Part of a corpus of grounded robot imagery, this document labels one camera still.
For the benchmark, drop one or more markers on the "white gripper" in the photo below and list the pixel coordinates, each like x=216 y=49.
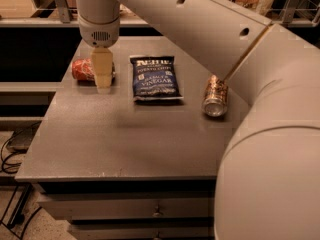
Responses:
x=99 y=34

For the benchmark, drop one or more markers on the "red coke can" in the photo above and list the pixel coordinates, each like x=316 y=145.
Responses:
x=82 y=70

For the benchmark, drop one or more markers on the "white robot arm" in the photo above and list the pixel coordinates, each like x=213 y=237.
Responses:
x=268 y=183

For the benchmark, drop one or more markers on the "gold brown soda can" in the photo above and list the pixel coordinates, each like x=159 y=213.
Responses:
x=215 y=98

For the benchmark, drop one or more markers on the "blue vinegar chips bag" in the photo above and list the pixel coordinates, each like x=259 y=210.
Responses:
x=154 y=78

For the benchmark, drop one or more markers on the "grey cabinet with drawers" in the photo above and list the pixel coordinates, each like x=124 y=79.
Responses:
x=102 y=162

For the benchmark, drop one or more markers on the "upper drawer knob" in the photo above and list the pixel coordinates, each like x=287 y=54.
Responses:
x=157 y=213

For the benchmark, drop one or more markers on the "grey metal shelf rail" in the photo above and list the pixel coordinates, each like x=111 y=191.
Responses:
x=292 y=13

